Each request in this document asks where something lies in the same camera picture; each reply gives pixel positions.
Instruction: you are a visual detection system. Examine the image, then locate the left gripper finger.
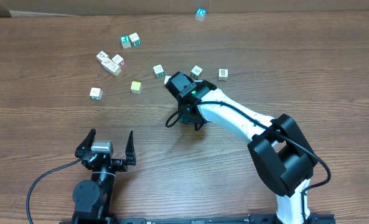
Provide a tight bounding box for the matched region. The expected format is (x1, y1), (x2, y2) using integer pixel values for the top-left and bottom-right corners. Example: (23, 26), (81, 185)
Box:
(125, 131), (136, 166)
(75, 129), (96, 158)

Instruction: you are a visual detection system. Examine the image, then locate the green number four block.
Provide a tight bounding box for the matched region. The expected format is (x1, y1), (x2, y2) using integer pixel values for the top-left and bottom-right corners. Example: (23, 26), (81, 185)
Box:
(190, 65), (203, 80)

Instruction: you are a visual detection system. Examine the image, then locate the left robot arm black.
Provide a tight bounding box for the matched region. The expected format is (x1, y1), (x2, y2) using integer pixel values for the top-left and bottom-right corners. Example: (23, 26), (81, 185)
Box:
(71, 129), (136, 223)

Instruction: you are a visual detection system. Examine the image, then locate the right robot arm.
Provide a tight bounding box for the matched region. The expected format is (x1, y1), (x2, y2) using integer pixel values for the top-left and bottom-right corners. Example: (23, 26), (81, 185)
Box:
(165, 72), (317, 223)

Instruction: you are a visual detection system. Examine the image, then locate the red number three block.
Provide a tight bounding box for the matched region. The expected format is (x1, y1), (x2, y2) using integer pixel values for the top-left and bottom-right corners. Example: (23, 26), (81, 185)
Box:
(164, 75), (171, 88)

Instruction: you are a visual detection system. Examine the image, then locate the green J letter block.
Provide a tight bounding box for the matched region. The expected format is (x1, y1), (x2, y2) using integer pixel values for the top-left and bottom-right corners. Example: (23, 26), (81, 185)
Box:
(90, 87), (103, 100)

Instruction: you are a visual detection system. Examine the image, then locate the green R centre block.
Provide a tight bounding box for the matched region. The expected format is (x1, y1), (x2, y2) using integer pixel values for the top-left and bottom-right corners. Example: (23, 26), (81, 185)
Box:
(153, 64), (164, 78)

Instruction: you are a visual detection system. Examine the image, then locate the wooden number two block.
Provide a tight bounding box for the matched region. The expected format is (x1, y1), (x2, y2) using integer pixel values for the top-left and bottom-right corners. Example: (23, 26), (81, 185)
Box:
(218, 69), (228, 81)

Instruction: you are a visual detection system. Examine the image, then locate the yellow top number seven block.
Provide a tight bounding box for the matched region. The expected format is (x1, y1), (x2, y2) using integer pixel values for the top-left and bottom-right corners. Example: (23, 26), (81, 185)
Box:
(131, 81), (142, 94)

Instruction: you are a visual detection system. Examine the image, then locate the yellow side cluster block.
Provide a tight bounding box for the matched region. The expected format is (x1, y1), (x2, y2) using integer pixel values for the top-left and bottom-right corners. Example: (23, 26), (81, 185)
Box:
(108, 62), (121, 76)

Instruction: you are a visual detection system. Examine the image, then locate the blue side cluster block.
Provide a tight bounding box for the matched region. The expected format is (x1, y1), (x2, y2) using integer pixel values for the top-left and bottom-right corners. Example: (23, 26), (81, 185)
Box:
(101, 58), (113, 71)

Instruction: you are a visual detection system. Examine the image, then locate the plain picture block left cluster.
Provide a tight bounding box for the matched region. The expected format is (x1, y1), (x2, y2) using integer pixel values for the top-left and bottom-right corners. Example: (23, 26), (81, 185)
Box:
(96, 51), (109, 62)

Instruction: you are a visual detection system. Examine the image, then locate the red side cluster block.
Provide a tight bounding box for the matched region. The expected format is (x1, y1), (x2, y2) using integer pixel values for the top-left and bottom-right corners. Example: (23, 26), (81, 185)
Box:
(112, 54), (125, 67)

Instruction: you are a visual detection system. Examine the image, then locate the green R side block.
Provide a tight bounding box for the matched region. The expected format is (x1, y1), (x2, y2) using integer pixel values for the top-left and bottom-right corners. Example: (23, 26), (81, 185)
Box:
(129, 32), (141, 47)

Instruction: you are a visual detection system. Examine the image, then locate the green top letter block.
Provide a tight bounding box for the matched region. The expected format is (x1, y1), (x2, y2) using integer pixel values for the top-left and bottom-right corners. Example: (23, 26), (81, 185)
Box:
(120, 35), (131, 49)

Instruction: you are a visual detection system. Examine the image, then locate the blue letter block far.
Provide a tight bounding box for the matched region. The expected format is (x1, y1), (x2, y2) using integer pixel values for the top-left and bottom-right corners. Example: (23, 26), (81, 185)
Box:
(195, 8), (207, 21)

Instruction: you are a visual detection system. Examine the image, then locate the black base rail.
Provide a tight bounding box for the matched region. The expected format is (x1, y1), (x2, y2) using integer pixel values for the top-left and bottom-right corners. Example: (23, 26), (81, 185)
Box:
(59, 213), (337, 224)

